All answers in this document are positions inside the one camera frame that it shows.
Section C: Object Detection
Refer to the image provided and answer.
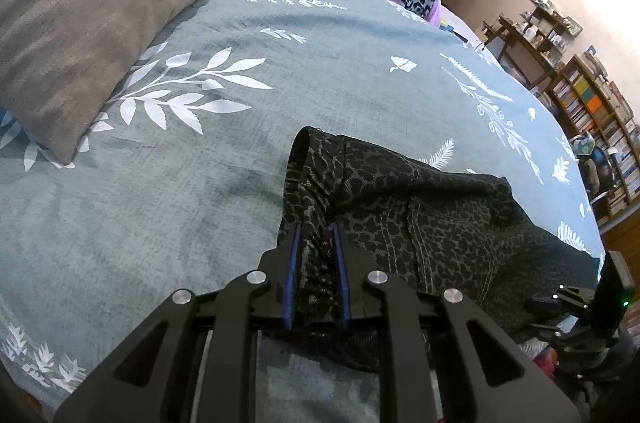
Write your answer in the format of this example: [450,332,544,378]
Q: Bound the lavender quilted bedsheet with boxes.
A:
[440,5,506,68]

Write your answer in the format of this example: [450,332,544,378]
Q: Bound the wooden desk with shelf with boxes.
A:
[480,0,583,88]

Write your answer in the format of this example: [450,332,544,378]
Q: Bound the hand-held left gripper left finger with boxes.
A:
[52,223,302,423]

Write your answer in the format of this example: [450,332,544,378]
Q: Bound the black chair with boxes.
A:
[570,130,618,204]

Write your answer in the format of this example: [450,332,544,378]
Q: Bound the dark leopard print pants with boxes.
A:
[282,126,606,374]

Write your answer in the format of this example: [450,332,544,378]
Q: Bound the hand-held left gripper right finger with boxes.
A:
[329,223,583,423]

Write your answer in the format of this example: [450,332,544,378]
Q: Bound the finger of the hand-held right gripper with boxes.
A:
[525,285,598,319]

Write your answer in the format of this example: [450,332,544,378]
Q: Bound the blue leaf print blanket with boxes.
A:
[0,0,608,423]

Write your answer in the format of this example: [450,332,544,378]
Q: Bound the wooden bookshelf with books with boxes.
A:
[545,45,640,229]

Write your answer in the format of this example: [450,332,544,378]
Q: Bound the grey pillow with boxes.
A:
[0,0,226,166]

